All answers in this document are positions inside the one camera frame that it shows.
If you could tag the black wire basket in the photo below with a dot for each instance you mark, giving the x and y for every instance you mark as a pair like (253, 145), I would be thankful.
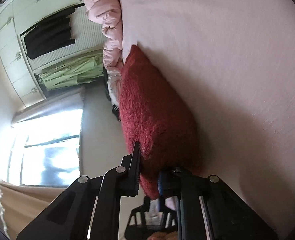
(151, 217)

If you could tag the white wardrobe cabinet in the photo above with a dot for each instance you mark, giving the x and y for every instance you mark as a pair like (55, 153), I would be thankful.
(16, 16)

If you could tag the window with frame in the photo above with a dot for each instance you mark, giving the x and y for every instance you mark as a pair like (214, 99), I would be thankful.
(45, 151)

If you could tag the black hanging garment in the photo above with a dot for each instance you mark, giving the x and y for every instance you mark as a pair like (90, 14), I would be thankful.
(50, 34)

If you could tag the pink bed sheet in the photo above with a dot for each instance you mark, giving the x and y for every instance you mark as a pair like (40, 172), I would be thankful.
(233, 62)

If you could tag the pink crumpled duvet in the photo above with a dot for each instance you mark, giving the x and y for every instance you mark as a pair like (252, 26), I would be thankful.
(107, 13)

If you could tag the green hanging garment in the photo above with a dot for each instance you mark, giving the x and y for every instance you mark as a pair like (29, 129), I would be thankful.
(73, 72)

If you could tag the black white striped garment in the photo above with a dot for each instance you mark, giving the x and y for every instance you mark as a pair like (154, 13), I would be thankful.
(112, 89)

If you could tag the beige curtain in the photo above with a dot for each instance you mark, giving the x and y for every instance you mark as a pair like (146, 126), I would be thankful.
(19, 205)

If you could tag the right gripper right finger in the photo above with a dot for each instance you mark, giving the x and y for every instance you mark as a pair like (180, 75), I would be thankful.
(207, 208)

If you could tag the dark red knit cardigan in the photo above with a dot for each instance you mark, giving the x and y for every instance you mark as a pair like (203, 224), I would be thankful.
(153, 114)

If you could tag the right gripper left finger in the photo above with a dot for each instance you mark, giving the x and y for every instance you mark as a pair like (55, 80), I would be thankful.
(89, 208)

